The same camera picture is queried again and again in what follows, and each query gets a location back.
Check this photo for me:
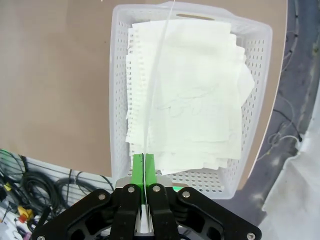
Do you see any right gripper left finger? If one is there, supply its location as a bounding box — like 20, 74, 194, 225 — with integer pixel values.
31, 152, 146, 240

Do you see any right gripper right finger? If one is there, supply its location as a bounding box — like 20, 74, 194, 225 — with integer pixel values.
145, 152, 263, 240

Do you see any white torn notebook sheet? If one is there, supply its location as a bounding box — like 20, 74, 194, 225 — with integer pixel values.
139, 0, 177, 235

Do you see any red and yellow connector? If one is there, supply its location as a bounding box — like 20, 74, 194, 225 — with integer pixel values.
17, 206, 35, 223

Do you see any white perforated plastic basket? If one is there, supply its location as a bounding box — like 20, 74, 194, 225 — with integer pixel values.
109, 1, 273, 200

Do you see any white fabric cover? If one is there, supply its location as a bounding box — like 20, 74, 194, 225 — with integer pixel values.
261, 117, 320, 240

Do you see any white paper stack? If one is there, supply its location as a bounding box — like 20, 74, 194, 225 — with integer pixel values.
124, 20, 256, 176

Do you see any black cable bundle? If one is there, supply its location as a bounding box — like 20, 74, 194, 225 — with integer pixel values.
0, 148, 116, 226

